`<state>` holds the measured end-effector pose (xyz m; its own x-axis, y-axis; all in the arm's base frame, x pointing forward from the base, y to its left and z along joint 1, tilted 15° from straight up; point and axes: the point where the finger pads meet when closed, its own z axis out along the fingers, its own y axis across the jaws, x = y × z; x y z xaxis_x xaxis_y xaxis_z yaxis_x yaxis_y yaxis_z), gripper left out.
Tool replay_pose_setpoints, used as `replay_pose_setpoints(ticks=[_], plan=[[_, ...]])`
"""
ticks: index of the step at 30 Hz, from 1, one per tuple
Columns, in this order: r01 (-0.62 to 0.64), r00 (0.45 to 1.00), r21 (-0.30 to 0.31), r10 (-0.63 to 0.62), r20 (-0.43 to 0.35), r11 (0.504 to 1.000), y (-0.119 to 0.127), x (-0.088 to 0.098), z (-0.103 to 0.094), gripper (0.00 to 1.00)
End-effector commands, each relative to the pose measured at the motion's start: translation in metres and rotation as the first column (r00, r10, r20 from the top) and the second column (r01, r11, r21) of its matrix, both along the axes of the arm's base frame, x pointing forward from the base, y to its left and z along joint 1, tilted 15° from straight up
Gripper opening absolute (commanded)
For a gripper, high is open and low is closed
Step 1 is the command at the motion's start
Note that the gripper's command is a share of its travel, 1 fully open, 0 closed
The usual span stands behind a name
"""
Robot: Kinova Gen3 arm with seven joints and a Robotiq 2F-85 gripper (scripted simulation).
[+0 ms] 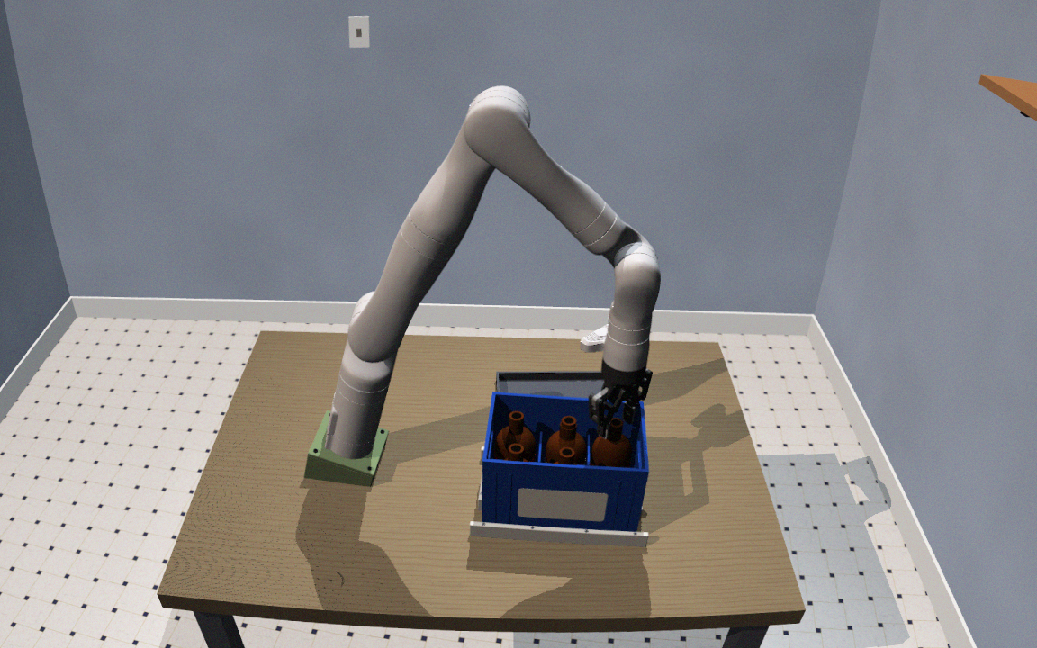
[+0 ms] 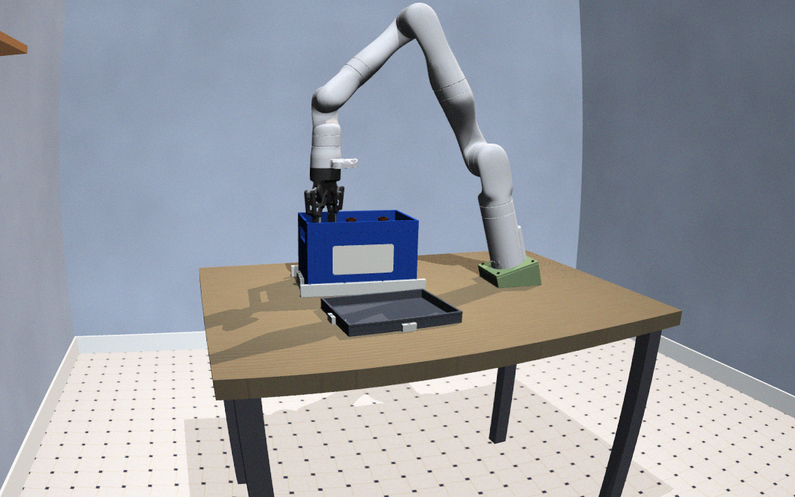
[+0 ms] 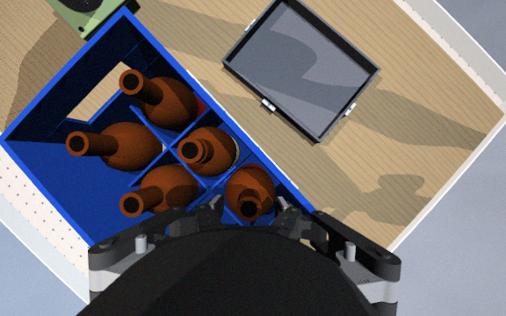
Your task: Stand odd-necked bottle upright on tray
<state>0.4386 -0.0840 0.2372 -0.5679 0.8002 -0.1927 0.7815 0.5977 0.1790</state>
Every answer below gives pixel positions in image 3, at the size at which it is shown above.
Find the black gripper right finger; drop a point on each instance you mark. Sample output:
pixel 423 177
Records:
pixel 373 269

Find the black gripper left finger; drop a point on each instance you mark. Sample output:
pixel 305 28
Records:
pixel 110 257

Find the blue crate with dividers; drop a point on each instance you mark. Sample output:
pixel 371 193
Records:
pixel 83 189

